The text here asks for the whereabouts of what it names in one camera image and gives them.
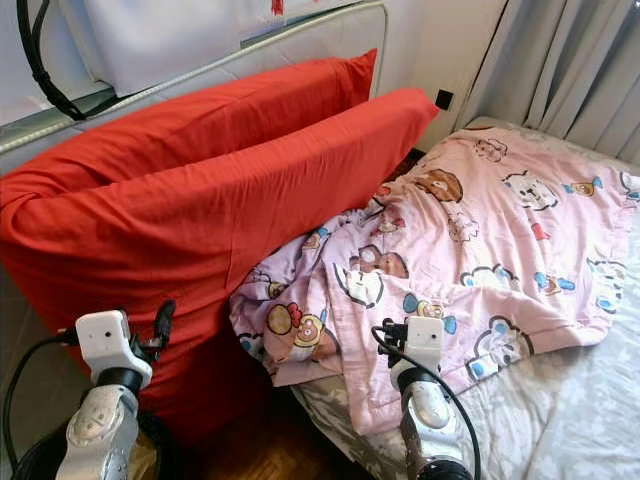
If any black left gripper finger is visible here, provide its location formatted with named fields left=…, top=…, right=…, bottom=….
left=150, top=299, right=177, bottom=361

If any large red cushion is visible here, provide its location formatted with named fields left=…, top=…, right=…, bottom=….
left=0, top=48, right=441, bottom=446

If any pink cartoon print blanket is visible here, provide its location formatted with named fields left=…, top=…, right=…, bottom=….
left=228, top=125, right=640, bottom=438

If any cream floral bed sheet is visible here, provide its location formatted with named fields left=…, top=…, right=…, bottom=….
left=290, top=115, right=640, bottom=480

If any grey curtain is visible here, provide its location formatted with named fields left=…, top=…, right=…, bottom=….
left=460, top=0, right=640, bottom=166

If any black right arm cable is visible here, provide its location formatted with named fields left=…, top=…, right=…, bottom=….
left=372, top=335, right=486, bottom=480

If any black strap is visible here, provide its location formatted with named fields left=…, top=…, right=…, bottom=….
left=15, top=0, right=116, bottom=123

